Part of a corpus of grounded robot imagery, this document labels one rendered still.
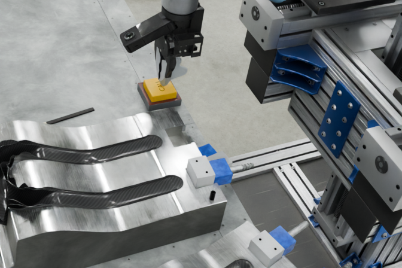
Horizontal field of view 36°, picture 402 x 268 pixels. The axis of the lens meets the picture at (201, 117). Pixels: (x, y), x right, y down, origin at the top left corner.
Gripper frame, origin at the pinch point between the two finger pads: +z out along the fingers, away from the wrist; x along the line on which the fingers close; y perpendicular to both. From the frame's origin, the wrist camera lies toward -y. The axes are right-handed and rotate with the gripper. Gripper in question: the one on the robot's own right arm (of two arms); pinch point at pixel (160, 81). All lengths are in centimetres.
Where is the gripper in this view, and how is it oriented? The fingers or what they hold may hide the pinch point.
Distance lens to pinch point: 141.7
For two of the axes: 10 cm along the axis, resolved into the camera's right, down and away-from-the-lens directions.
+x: -4.0, -6.7, 6.3
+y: 9.1, -1.9, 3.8
